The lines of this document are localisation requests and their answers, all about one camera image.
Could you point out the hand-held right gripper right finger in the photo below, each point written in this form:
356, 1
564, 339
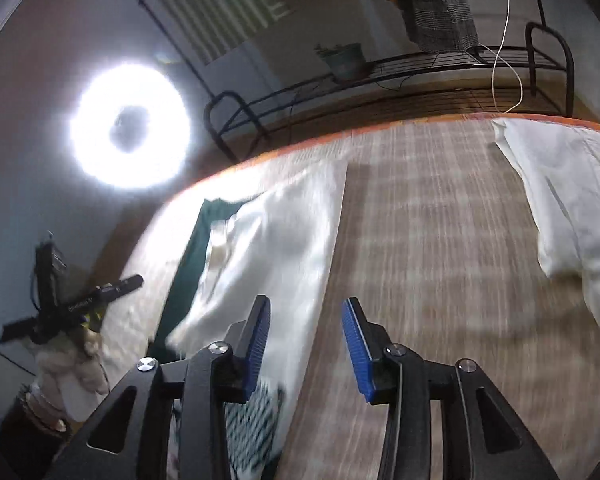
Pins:
357, 350

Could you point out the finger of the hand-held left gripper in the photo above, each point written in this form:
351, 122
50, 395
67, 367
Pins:
125, 284

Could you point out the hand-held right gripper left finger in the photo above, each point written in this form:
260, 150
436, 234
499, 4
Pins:
257, 345

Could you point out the green and white printed t-shirt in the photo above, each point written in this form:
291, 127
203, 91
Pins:
290, 240

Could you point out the black metal clothes rack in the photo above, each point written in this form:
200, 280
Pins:
430, 60

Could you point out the person's left hand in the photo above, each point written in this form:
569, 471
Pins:
75, 375

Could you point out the plaid bed blanket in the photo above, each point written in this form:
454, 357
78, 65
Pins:
430, 260

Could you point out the crumpled white garment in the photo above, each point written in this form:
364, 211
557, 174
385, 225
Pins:
570, 200

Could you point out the potted plant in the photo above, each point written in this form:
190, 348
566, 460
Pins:
347, 62

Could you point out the grey plaid coat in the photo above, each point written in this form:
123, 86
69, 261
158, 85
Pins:
440, 5

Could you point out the black metal bed rail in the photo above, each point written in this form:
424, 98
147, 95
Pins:
570, 70
210, 120

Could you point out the striped wall hanging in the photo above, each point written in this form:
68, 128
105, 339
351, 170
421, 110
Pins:
215, 10

